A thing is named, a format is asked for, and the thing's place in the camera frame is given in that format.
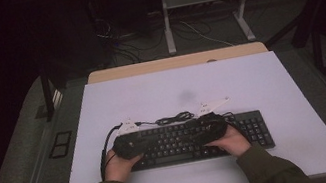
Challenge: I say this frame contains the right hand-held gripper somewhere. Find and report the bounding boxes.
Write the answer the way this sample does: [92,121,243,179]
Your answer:
[185,95,237,148]

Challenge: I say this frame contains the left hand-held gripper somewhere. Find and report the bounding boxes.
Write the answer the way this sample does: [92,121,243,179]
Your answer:
[108,116,150,163]

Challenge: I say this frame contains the black keyboard cable with plug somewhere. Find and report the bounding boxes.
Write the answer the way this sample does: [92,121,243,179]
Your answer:
[135,102,236,135]

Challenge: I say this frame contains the black computer keyboard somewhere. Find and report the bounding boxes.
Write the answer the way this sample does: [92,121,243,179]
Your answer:
[123,106,276,174]

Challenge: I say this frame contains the person's left hand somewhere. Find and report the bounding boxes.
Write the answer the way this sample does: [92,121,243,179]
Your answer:
[99,143,149,183]

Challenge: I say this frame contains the person's right hand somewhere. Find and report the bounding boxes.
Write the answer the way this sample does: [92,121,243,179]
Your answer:
[202,121,254,164]

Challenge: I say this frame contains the wooden table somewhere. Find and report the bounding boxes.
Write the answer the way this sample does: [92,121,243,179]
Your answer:
[84,40,270,86]

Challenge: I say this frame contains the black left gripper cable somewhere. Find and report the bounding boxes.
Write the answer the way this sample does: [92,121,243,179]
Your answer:
[91,123,132,182]

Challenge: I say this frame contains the black floor socket frame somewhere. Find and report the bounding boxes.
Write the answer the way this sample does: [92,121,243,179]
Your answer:
[44,129,77,160]

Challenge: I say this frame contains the white floor cable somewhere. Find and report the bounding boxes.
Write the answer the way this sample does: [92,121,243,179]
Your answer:
[178,12,236,56]

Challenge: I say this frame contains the black floor cables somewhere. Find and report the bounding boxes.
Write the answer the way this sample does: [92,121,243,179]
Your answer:
[91,5,170,70]

